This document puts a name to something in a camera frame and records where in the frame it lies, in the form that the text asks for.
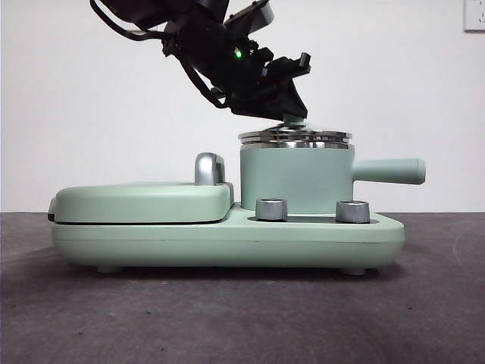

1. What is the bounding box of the glass lid with green knob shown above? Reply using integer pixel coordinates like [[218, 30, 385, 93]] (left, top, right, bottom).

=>
[[237, 115, 352, 148]]

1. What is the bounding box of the silver control knob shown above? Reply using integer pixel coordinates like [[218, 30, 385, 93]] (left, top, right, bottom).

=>
[[335, 199, 371, 224], [255, 197, 287, 221]]

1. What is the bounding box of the mint green breakfast machine base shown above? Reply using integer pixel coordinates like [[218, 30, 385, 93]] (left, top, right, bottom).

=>
[[51, 202, 405, 276]]

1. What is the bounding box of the mint green pot with handle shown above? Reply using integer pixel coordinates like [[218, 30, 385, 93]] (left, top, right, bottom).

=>
[[239, 142, 427, 212]]

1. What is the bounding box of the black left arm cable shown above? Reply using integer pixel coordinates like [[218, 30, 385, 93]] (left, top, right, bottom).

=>
[[89, 0, 229, 111]]

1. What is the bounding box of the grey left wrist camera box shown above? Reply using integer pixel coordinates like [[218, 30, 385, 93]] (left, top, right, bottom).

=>
[[223, 0, 274, 30]]

